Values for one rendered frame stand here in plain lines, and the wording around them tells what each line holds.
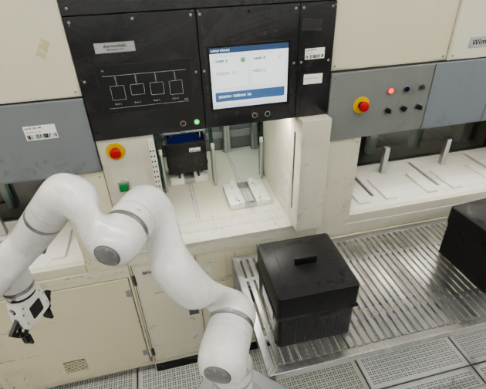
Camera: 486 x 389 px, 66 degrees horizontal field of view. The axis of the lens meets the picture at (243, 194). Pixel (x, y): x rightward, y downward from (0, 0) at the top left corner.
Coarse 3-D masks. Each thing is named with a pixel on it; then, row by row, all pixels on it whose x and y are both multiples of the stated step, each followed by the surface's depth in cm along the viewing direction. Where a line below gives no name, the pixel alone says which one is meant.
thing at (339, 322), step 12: (264, 288) 141; (264, 300) 146; (336, 312) 129; (348, 312) 130; (276, 324) 129; (288, 324) 126; (300, 324) 128; (312, 324) 130; (324, 324) 131; (336, 324) 133; (348, 324) 134; (276, 336) 132; (288, 336) 130; (300, 336) 132; (312, 336) 133; (324, 336) 135
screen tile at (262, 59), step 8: (256, 56) 129; (264, 56) 130; (272, 56) 130; (256, 64) 130; (264, 64) 131; (272, 64) 132; (280, 64) 132; (272, 72) 133; (280, 72) 134; (256, 80) 133; (264, 80) 134; (272, 80) 135; (280, 80) 135
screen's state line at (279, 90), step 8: (264, 88) 136; (272, 88) 136; (280, 88) 137; (216, 96) 133; (224, 96) 134; (232, 96) 134; (240, 96) 135; (248, 96) 136; (256, 96) 137; (264, 96) 137
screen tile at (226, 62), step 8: (224, 56) 127; (232, 56) 127; (216, 64) 127; (224, 64) 128; (232, 64) 128; (240, 64) 129; (240, 72) 130; (216, 80) 130; (224, 80) 131; (232, 80) 131; (240, 80) 132; (216, 88) 132; (224, 88) 132
